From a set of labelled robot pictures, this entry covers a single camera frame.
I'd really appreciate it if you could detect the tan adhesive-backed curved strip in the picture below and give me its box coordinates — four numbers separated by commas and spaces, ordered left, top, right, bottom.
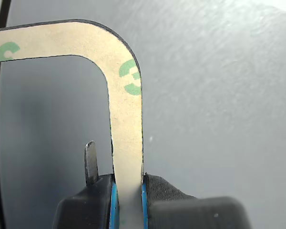
0, 19, 145, 229

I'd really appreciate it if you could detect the grey sheet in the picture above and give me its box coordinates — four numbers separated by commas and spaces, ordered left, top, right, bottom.
0, 0, 286, 229

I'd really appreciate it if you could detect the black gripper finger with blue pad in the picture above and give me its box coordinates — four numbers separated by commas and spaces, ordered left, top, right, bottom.
141, 173, 252, 229
52, 140, 120, 229

